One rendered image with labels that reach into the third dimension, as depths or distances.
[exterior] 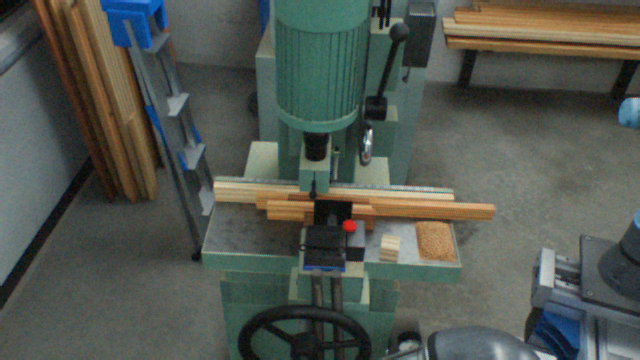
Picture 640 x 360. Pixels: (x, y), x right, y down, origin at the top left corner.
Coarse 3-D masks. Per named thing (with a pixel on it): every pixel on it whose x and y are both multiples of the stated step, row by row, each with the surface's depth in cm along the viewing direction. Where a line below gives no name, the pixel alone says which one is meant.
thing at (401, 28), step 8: (400, 24) 91; (392, 32) 91; (400, 32) 91; (408, 32) 91; (400, 40) 91; (392, 48) 97; (392, 56) 100; (392, 64) 103; (384, 72) 108; (384, 80) 111; (384, 88) 115; (368, 96) 128; (376, 96) 121; (368, 104) 127; (376, 104) 125; (384, 104) 126; (368, 112) 127; (376, 112) 127; (384, 112) 127
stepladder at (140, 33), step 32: (128, 0) 164; (160, 0) 172; (128, 32) 167; (160, 32) 185; (160, 64) 192; (160, 96) 185; (160, 128) 192; (192, 128) 212; (192, 160) 209; (192, 192) 212; (192, 224) 226; (192, 256) 233
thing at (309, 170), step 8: (304, 144) 126; (328, 144) 126; (304, 152) 123; (328, 152) 124; (304, 160) 121; (328, 160) 121; (304, 168) 119; (312, 168) 119; (320, 168) 119; (328, 168) 119; (304, 176) 120; (312, 176) 120; (320, 176) 120; (328, 176) 120; (304, 184) 122; (320, 184) 121; (328, 184) 121; (320, 192) 123
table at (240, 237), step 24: (216, 216) 130; (240, 216) 131; (264, 216) 131; (384, 216) 132; (216, 240) 124; (240, 240) 125; (264, 240) 125; (288, 240) 125; (408, 240) 126; (216, 264) 124; (240, 264) 124; (264, 264) 123; (288, 264) 123; (384, 264) 121; (408, 264) 121; (432, 264) 121; (456, 264) 121
